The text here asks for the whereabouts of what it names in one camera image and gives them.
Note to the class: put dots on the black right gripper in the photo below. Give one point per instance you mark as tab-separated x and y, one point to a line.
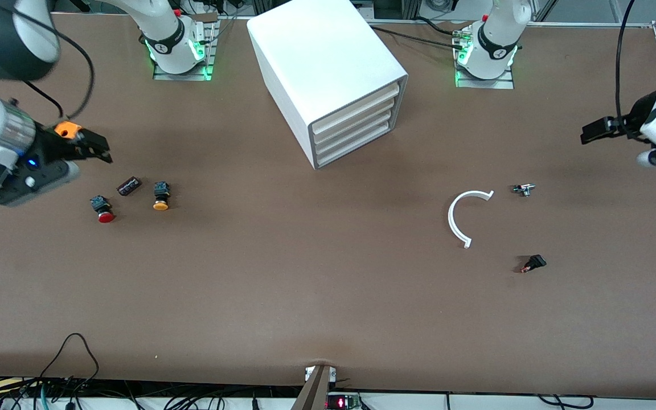
50	147

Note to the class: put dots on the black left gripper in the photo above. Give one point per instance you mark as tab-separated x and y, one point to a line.
638	115

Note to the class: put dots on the red push button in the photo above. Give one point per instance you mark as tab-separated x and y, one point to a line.
103	209

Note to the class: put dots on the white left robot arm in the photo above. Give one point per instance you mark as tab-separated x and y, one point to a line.
496	45

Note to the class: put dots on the yellow push button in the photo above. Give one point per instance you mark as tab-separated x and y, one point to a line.
161	196

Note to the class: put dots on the orange block with hole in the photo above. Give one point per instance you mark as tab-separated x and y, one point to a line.
72	127

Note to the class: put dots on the small black electronic component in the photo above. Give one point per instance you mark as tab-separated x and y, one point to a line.
128	186

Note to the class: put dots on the small metal connector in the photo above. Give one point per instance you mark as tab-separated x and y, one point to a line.
524	189

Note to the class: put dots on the device with red display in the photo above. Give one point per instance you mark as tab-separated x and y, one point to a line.
342	403

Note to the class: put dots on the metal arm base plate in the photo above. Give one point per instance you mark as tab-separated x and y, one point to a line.
160	75
504	84

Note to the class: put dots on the black switch with red tip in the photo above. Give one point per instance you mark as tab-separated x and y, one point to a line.
536	262

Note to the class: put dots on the white semicircular bracket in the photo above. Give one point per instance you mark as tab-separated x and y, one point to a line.
451	218

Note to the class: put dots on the brown camera post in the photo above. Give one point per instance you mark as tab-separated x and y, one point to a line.
314	393

